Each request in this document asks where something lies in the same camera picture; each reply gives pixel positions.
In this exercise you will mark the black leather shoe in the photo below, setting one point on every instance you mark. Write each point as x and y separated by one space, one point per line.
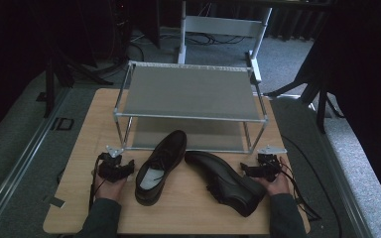
226 180
160 168

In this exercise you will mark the grey tape strip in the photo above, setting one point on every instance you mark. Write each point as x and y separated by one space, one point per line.
54 201

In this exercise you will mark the grey metal shoe rack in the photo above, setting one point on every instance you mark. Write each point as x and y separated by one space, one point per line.
191 94

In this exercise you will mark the black tripod stand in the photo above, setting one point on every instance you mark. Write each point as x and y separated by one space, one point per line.
50 89
320 105

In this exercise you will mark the person's left hand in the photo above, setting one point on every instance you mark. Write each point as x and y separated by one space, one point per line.
110 189

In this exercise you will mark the metal floor rail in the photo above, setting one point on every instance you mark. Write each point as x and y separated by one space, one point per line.
347 195
16 165

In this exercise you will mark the white desk frame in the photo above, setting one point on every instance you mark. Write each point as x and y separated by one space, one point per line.
223 25

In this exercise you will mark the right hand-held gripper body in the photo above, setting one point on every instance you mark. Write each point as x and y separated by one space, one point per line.
269 164

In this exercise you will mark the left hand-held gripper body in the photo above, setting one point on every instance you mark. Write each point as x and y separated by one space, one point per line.
109 166

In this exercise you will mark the person's right hand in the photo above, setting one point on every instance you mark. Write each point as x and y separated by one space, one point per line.
279 184

